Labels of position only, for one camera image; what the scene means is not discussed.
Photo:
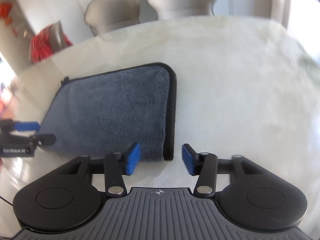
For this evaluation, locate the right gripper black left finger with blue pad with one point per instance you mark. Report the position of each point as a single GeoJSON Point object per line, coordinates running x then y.
{"type": "Point", "coordinates": [74, 193]}

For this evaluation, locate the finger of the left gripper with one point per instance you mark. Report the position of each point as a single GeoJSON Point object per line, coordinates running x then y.
{"type": "Point", "coordinates": [9, 125]}
{"type": "Point", "coordinates": [38, 140]}

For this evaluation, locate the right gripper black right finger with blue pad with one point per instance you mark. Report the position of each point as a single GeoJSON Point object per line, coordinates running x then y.
{"type": "Point", "coordinates": [246, 193]}

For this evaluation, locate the blue grey microfibre towel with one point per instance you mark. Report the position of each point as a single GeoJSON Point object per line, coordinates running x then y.
{"type": "Point", "coordinates": [108, 112]}

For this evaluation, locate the chair with red cloth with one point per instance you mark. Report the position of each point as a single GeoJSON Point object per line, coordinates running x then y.
{"type": "Point", "coordinates": [47, 42]}

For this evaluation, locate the red chinese knot decoration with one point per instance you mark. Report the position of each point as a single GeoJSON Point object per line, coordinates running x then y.
{"type": "Point", "coordinates": [5, 8]}

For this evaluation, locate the beige dining chair far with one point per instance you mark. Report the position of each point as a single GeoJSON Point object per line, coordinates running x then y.
{"type": "Point", "coordinates": [104, 16]}

